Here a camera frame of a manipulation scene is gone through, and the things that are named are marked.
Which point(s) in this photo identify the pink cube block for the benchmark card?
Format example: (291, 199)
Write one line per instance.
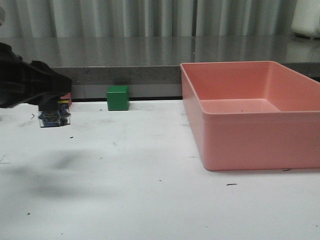
(67, 99)

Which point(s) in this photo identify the yellow mushroom push button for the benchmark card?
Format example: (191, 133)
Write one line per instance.
(54, 113)

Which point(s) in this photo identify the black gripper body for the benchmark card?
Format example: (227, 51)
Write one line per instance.
(34, 83)

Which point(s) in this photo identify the white appliance on counter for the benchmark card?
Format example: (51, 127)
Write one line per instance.
(306, 18)

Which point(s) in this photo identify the grey stone countertop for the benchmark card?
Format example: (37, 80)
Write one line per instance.
(157, 60)

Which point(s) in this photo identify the pink plastic bin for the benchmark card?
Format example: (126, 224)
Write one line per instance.
(252, 115)

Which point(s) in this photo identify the green cube block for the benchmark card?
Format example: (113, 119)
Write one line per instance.
(118, 98)

